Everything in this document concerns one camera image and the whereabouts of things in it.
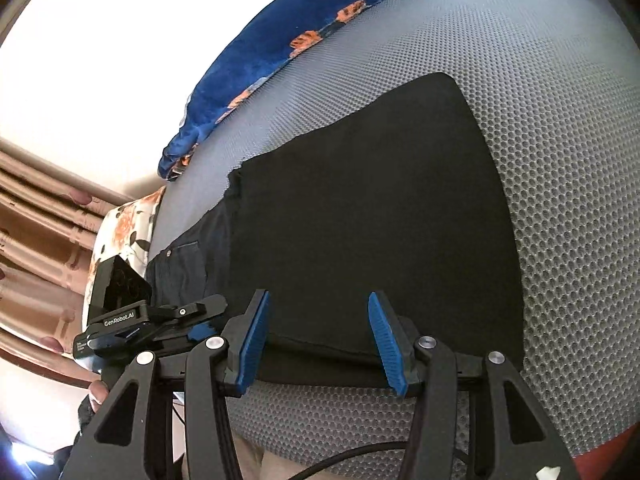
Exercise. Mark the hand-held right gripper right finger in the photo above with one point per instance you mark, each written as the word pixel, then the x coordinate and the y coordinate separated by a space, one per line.
pixel 387 345

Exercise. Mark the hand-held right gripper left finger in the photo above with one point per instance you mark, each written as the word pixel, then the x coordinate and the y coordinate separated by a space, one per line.
pixel 250 340

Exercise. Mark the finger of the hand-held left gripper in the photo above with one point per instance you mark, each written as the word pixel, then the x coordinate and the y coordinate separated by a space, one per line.
pixel 190 308
pixel 202 331

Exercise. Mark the black pants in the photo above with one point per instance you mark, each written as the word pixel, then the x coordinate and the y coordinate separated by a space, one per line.
pixel 350 210

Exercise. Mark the person's left hand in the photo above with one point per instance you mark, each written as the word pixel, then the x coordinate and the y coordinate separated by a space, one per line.
pixel 98 392

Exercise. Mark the white orange floral pillow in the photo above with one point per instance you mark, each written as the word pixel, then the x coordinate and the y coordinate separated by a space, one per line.
pixel 125 230

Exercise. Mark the brown patterned curtain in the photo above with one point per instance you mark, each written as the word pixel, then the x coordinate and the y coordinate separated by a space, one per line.
pixel 35 260

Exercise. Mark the person's right leg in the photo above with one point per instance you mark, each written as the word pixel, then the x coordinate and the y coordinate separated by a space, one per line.
pixel 255 462

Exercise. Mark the white paper scrap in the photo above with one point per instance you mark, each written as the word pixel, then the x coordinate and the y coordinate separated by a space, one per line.
pixel 550 473

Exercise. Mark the blue floral blanket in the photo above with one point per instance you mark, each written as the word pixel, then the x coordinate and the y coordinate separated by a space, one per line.
pixel 235 80

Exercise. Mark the grey mesh mat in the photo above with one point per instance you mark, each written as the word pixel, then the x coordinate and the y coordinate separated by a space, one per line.
pixel 550 160

